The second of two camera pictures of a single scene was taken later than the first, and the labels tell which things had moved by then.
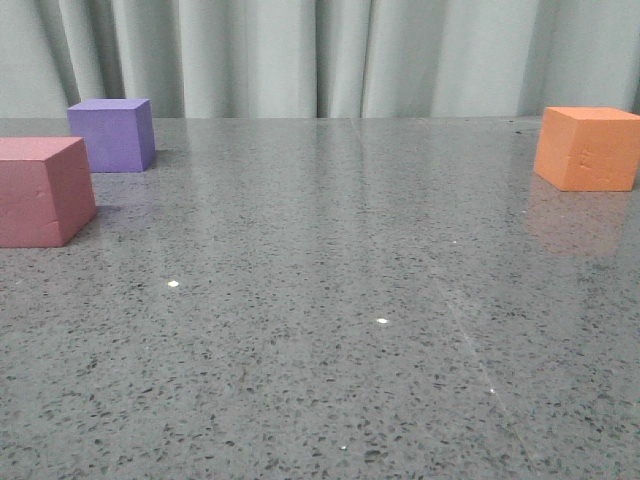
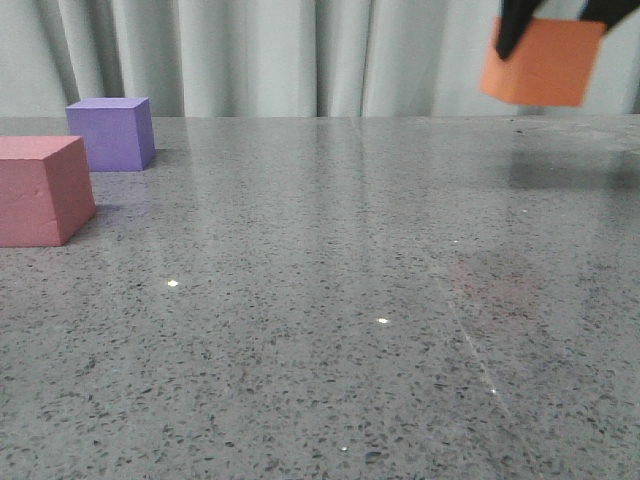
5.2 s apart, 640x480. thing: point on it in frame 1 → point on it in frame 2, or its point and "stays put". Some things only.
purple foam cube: [118, 133] stays put
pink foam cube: [46, 190] stays put
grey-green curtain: [320, 58] stays put
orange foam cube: [589, 149] → [552, 64]
